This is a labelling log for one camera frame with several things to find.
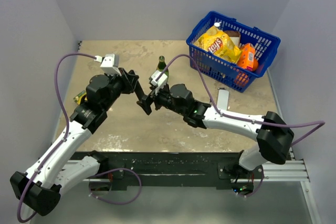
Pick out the yellow chips bag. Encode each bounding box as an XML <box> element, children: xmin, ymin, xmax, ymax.
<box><xmin>193</xmin><ymin>25</ymin><xmax>242</xmax><ymax>63</ymax></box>

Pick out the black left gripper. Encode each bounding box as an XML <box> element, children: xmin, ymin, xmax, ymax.
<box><xmin>102</xmin><ymin>67</ymin><xmax>139</xmax><ymax>111</ymax></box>

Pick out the orange juice carton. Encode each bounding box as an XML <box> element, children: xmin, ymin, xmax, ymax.
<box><xmin>237</xmin><ymin>43</ymin><xmax>255</xmax><ymax>71</ymax></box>

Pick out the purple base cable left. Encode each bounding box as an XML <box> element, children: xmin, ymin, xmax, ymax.
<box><xmin>88</xmin><ymin>167</ymin><xmax>142</xmax><ymax>206</ymax></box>

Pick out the white rectangular box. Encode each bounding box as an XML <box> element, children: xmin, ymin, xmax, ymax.
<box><xmin>216</xmin><ymin>89</ymin><xmax>229</xmax><ymax>110</ymax></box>

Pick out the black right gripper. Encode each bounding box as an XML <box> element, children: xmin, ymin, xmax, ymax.
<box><xmin>137</xmin><ymin>83</ymin><xmax>186</xmax><ymax>116</ymax></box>

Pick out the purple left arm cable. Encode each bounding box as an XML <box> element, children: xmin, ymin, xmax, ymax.
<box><xmin>16</xmin><ymin>52</ymin><xmax>98</xmax><ymax>222</ymax></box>

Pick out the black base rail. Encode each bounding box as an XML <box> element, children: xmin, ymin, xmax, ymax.
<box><xmin>71</xmin><ymin>151</ymin><xmax>263</xmax><ymax>193</ymax></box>

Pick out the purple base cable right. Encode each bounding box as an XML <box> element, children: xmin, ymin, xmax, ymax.
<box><xmin>236</xmin><ymin>173</ymin><xmax>265</xmax><ymax>198</ymax></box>

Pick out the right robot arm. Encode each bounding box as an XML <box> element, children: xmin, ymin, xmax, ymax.
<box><xmin>137</xmin><ymin>84</ymin><xmax>294</xmax><ymax>178</ymax></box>

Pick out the blue plastic shopping basket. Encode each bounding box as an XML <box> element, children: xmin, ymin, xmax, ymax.
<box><xmin>186</xmin><ymin>11</ymin><xmax>281</xmax><ymax>92</ymax></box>

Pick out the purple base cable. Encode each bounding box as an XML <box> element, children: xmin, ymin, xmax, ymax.
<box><xmin>236</xmin><ymin>173</ymin><xmax>265</xmax><ymax>198</ymax></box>
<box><xmin>88</xmin><ymin>167</ymin><xmax>142</xmax><ymax>206</ymax></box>

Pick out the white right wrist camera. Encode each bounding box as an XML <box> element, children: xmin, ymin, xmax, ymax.
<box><xmin>149</xmin><ymin>70</ymin><xmax>168</xmax><ymax>89</ymax></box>

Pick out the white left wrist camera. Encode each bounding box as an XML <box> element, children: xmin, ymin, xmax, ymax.
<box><xmin>95</xmin><ymin>54</ymin><xmax>121</xmax><ymax>76</ymax></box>

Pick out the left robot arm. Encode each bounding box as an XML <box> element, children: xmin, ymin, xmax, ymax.
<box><xmin>10</xmin><ymin>68</ymin><xmax>139</xmax><ymax>216</ymax></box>

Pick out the black remote control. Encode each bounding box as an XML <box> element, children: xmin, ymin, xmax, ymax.
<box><xmin>134</xmin><ymin>81</ymin><xmax>146</xmax><ymax>105</ymax></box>

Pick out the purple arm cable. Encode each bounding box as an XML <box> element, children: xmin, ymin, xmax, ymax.
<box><xmin>156</xmin><ymin>54</ymin><xmax>326</xmax><ymax>146</ymax></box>
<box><xmin>16</xmin><ymin>52</ymin><xmax>98</xmax><ymax>222</ymax></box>

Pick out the green glass bottle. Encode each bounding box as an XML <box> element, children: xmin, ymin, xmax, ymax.
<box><xmin>156</xmin><ymin>56</ymin><xmax>166</xmax><ymax>72</ymax></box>

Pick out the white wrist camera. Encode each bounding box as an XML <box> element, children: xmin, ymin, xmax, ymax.
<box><xmin>149</xmin><ymin>70</ymin><xmax>168</xmax><ymax>89</ymax></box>
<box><xmin>95</xmin><ymin>54</ymin><xmax>121</xmax><ymax>76</ymax></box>

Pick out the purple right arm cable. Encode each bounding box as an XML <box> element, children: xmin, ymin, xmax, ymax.
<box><xmin>156</xmin><ymin>54</ymin><xmax>326</xmax><ymax>146</ymax></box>

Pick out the orange fruit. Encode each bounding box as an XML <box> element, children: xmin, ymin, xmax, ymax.
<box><xmin>234</xmin><ymin>72</ymin><xmax>249</xmax><ymax>88</ymax></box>

